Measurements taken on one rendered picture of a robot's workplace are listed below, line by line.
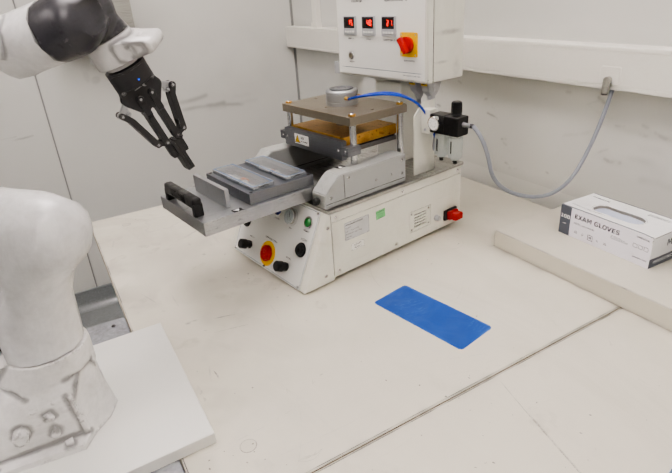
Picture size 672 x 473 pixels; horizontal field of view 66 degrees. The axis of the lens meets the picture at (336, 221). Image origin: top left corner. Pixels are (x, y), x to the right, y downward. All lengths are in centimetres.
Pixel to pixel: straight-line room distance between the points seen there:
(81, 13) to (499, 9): 116
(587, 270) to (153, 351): 90
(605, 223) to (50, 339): 109
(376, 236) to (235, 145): 162
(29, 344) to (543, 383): 79
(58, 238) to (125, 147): 192
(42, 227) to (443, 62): 94
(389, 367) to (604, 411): 34
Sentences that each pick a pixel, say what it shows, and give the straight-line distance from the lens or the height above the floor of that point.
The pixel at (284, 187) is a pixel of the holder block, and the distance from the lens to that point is 113.
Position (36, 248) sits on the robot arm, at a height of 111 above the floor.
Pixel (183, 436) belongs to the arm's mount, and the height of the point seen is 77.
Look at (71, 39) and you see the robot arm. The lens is 92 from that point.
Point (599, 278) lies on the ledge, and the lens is 121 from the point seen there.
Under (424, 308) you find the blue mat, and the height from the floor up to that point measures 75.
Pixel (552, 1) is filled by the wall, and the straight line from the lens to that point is 157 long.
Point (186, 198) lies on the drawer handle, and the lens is 109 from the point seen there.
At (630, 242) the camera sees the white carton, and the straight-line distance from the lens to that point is 127.
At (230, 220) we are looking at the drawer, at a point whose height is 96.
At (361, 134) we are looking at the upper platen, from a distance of 124.
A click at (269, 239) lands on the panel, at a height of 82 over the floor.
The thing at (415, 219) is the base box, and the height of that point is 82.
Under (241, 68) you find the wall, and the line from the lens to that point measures 272.
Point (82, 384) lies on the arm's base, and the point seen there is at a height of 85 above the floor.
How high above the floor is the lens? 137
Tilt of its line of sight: 24 degrees down
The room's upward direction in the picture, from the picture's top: 4 degrees counter-clockwise
